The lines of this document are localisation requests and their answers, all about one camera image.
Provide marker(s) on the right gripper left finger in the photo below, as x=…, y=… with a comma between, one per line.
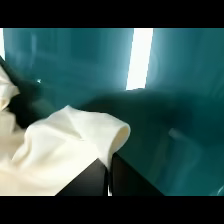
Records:
x=89, y=182

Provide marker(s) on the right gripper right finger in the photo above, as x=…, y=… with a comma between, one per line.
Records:
x=130, y=181

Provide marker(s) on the cream white shirt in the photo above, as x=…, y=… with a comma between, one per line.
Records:
x=56, y=150

